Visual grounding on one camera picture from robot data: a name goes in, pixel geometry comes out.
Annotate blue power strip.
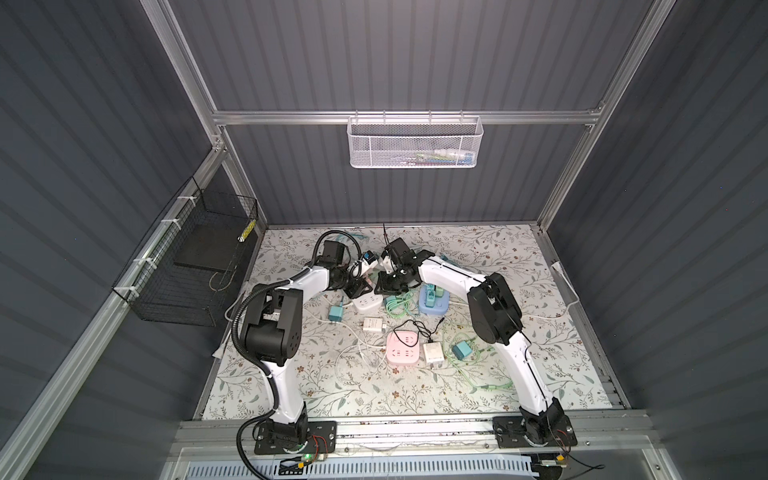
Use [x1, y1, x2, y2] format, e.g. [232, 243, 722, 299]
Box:
[418, 284, 450, 317]

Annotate teal charger plug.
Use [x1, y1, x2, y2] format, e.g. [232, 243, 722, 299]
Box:
[451, 340, 473, 360]
[328, 305, 344, 322]

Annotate white charger plug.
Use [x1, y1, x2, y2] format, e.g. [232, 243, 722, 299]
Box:
[362, 317, 385, 334]
[422, 341, 445, 368]

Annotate pink power strip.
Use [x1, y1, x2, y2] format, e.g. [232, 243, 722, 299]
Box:
[385, 330, 420, 367]

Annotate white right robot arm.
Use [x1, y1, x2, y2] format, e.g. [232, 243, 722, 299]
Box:
[375, 238, 576, 446]

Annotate black corrugated conduit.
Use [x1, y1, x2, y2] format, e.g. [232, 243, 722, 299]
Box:
[230, 229, 364, 480]

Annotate yellow marker pen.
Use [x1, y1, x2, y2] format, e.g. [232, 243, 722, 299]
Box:
[238, 220, 257, 243]

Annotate black foam pad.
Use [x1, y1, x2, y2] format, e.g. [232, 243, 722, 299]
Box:
[173, 225, 241, 273]

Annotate white wire basket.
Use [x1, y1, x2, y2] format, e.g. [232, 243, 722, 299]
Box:
[346, 115, 484, 169]

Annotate green cable near front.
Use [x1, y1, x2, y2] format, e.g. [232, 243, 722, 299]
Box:
[446, 353, 520, 391]

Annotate black wire basket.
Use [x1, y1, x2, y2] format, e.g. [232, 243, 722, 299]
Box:
[113, 181, 259, 327]

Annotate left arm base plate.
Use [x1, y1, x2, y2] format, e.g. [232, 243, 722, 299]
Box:
[253, 420, 338, 455]

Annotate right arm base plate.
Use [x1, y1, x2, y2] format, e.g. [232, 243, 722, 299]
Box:
[492, 415, 578, 449]

